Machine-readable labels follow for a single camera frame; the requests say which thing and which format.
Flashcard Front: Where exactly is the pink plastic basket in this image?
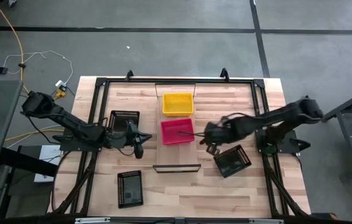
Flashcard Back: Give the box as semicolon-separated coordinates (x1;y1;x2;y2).
159;118;196;146

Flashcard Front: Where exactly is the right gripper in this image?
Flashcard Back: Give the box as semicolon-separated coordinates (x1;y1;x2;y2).
177;119;237;156

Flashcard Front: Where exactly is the yellow plastic basket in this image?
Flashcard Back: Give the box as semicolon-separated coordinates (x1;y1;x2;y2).
162;92;194;118

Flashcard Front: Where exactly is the black metal table frame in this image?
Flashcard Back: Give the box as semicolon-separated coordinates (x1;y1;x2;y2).
50;67;312;218

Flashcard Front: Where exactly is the black plastic basket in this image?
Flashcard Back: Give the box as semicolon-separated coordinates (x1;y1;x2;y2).
212;144;252;179
108;110;141;134
117;169;145;209

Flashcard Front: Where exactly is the yellow cable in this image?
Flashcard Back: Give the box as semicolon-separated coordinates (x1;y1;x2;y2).
0;0;67;142

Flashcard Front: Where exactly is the wooden centre board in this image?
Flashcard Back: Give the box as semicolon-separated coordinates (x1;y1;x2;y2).
152;82;202;174

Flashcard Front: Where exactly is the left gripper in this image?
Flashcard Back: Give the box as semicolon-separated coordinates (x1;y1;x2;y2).
103;119;153;160

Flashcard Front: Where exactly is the white box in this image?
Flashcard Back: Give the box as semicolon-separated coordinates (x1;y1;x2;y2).
33;144;64;184

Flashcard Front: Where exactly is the white cable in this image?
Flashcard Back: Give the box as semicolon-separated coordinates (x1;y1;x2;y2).
2;49;74;85

